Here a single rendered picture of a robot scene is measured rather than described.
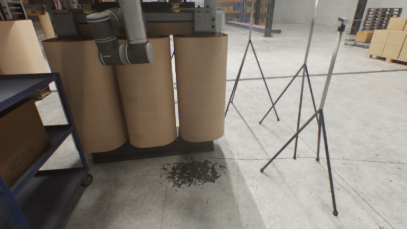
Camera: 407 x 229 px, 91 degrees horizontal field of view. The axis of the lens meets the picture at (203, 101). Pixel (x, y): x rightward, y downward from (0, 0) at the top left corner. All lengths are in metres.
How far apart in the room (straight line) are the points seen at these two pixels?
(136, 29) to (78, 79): 0.69
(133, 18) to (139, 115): 0.80
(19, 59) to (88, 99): 2.22
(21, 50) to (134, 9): 2.83
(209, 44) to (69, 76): 0.98
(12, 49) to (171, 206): 3.01
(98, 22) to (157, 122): 0.86
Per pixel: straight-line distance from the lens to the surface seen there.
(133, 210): 1.65
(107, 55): 1.18
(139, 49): 1.12
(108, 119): 1.73
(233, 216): 1.56
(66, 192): 1.78
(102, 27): 1.14
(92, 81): 1.62
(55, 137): 1.63
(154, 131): 1.71
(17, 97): 1.27
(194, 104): 1.61
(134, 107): 1.63
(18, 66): 3.80
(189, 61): 1.50
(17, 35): 3.77
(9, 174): 1.33
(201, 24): 1.50
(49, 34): 7.67
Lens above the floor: 1.25
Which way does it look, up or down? 24 degrees down
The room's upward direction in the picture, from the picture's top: 1 degrees counter-clockwise
